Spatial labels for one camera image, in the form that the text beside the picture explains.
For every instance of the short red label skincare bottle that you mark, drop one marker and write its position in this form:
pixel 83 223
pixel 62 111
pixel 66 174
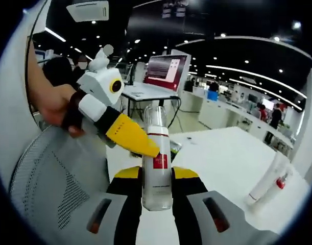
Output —
pixel 263 178

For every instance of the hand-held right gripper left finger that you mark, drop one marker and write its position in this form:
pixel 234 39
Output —
pixel 76 219

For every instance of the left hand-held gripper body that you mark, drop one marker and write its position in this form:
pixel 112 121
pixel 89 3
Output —
pixel 99 84

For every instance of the open laptop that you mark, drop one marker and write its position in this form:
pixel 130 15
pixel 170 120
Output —
pixel 166 71

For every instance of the black hanging display panel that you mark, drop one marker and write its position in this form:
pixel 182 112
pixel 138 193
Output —
pixel 150 23

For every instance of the grey mesh office chair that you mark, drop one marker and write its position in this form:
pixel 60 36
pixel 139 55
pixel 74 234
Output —
pixel 43 166

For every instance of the bright wall screen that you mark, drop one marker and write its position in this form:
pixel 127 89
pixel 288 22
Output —
pixel 268 104

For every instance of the person's left hand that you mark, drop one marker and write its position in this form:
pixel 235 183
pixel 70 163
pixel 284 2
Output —
pixel 53 107

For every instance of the person's white shirt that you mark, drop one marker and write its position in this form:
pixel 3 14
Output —
pixel 10 114

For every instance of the red collar skincare bottle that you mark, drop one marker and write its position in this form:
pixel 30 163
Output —
pixel 281 182

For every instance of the tall red label skincare bottle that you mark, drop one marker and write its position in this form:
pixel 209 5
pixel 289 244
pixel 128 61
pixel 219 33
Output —
pixel 157 183

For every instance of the green foil packet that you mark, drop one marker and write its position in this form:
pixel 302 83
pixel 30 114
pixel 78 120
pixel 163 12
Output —
pixel 176 150

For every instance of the white office counter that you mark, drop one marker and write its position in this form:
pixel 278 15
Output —
pixel 217 114

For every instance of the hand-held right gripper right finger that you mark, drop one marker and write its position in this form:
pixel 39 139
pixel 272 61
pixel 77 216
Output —
pixel 189 211

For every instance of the white ceiling air conditioner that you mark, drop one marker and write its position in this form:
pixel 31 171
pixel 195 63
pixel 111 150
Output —
pixel 86 11

